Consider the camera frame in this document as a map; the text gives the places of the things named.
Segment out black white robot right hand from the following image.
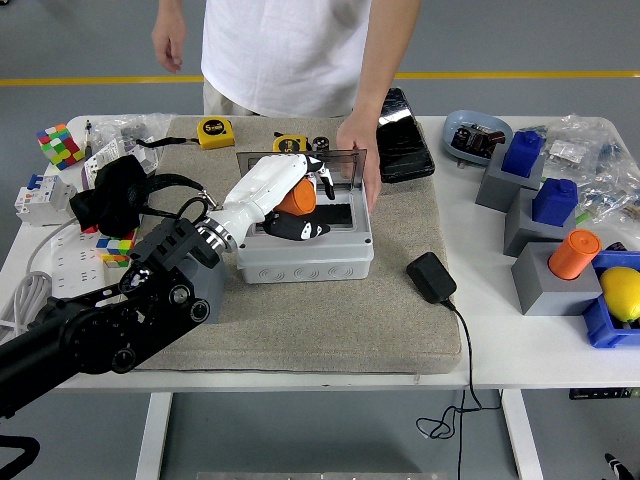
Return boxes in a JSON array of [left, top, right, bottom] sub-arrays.
[[603, 452, 640, 480]]

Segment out person's left hand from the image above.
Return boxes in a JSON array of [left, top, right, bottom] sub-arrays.
[[335, 107, 384, 214]]

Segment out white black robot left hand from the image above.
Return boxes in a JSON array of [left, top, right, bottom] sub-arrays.
[[207, 152, 337, 251]]

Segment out person's right hand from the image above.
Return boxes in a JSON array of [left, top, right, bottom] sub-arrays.
[[151, 17, 187, 75]]

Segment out smoky transparent box lid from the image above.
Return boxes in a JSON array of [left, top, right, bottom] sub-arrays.
[[235, 148, 369, 194]]

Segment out orange cylinder battery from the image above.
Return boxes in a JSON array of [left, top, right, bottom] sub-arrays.
[[547, 228, 602, 280], [273, 177, 318, 217]]

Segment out grey plastic junction box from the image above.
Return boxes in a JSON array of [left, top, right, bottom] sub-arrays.
[[234, 192, 376, 285]]

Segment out blue square battery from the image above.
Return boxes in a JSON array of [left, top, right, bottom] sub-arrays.
[[501, 130, 546, 180], [531, 177, 580, 226]]

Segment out black table control panel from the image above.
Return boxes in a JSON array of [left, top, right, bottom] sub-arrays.
[[568, 387, 640, 401]]

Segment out clear plastic bags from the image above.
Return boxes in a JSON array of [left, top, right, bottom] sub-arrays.
[[89, 112, 179, 151]]

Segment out blue-grey bowl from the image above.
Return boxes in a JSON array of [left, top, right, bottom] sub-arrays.
[[443, 109, 515, 169]]

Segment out white table leg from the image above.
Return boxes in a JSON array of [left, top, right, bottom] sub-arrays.
[[501, 389, 544, 480], [134, 391, 174, 480]]

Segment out grey block with round hole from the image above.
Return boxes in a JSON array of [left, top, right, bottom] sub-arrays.
[[182, 252, 229, 325]]

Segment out dark electronic parts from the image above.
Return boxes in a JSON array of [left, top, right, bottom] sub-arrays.
[[451, 123, 507, 160]]

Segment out person's torso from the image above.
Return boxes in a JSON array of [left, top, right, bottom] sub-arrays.
[[199, 0, 374, 120]]

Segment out white electrical module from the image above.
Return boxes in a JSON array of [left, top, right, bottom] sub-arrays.
[[127, 144, 161, 174]]

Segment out white purple card packet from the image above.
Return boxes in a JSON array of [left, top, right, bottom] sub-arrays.
[[79, 138, 131, 191]]

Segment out grey block holder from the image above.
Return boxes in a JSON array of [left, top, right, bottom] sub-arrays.
[[503, 188, 579, 259], [474, 147, 547, 214], [510, 241, 604, 317]]

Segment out black cloth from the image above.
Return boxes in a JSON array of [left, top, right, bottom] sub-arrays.
[[68, 154, 151, 239]]

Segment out blue plastic bin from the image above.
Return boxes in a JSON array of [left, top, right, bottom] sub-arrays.
[[582, 249, 640, 350]]

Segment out large colourful puzzle cube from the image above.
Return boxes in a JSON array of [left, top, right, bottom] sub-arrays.
[[35, 123, 86, 172]]

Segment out grey-brown mat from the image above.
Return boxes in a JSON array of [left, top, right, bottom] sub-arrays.
[[107, 115, 464, 375]]

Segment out small colourful puzzle cube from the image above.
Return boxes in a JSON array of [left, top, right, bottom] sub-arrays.
[[95, 229, 137, 270]]

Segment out black power adapter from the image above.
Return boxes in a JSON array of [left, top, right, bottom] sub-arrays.
[[405, 251, 459, 304]]

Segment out yellow lemon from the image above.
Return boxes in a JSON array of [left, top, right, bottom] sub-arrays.
[[598, 266, 640, 323]]

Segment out white circuit breaker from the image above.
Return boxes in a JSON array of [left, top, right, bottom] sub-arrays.
[[13, 172, 79, 227]]

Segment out white power strip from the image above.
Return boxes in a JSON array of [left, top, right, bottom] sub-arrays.
[[49, 230, 109, 296]]

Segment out clear bags of parts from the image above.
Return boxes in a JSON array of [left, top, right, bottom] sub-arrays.
[[519, 113, 640, 224]]

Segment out yellow tape measure with strap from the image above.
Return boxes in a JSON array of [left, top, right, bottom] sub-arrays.
[[135, 117, 236, 151]]

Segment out black adapter cord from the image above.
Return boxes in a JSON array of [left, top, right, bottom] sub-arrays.
[[415, 297, 503, 480]]

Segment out white power strip cable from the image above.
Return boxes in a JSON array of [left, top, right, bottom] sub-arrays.
[[0, 222, 81, 346]]

